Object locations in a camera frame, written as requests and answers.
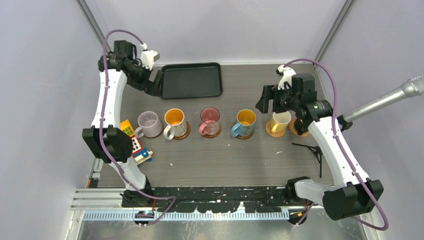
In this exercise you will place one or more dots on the toy block house car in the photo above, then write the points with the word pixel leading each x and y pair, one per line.
pixel 140 154

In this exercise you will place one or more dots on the yellow mug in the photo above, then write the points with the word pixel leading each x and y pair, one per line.
pixel 280 121

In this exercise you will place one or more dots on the lilac mug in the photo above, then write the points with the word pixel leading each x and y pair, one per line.
pixel 149 125

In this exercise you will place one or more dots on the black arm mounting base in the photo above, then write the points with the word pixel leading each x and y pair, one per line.
pixel 255 199

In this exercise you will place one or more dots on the black serving tray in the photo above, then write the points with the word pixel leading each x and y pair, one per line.
pixel 191 80

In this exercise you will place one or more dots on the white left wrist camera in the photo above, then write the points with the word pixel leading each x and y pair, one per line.
pixel 148 57

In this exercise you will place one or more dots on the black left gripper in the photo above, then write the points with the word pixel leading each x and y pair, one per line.
pixel 154 87

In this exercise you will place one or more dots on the black microphone tripod stand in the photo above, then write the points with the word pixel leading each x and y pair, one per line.
pixel 314 152

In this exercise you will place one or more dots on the silver microphone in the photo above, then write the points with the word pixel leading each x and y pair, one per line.
pixel 413 87

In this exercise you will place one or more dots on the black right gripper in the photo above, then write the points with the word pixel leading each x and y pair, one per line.
pixel 270 92

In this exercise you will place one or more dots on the black mug cream inside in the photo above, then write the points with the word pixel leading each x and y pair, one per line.
pixel 298 126

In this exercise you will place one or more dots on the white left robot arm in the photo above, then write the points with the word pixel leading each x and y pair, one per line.
pixel 104 137

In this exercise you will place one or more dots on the woven rattan coaster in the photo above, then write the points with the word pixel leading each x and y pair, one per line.
pixel 274 134
pixel 294 131

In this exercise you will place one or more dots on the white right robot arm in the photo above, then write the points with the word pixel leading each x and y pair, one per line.
pixel 353 192

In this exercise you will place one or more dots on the brown wooden coaster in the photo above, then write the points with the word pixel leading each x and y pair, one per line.
pixel 209 130
pixel 242 132
pixel 181 131

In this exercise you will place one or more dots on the pink patterned mug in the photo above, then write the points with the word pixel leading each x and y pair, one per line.
pixel 209 115

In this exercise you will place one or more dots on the white mug orange inside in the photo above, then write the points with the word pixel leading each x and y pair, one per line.
pixel 172 117

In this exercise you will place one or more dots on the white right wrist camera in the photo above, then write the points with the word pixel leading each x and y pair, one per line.
pixel 286 73

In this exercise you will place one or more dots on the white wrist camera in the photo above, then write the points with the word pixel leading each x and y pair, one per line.
pixel 286 73
pixel 148 57

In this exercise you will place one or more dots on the blue mug orange inside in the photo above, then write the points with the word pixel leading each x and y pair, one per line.
pixel 246 117

